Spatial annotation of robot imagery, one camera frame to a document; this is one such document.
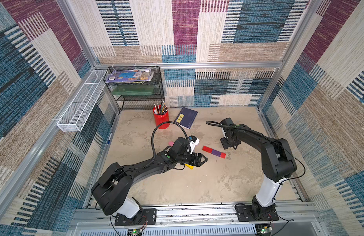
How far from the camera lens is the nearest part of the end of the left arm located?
26.2 inches

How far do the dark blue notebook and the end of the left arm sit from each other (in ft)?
1.09

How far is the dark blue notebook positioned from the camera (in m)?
1.11
